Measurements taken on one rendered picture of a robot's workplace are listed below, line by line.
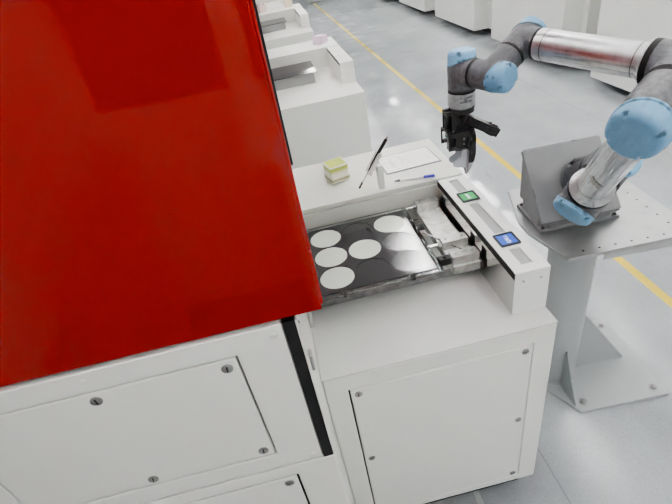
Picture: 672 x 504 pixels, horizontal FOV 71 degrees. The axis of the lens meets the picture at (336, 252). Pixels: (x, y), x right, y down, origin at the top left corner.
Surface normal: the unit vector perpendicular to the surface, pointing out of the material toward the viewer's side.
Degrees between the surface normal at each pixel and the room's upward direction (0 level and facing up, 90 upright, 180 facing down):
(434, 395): 90
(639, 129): 109
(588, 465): 0
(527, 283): 90
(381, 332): 0
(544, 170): 46
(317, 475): 90
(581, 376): 0
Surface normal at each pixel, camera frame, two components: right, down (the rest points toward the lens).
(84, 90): 0.18, 0.55
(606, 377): -0.16, -0.80
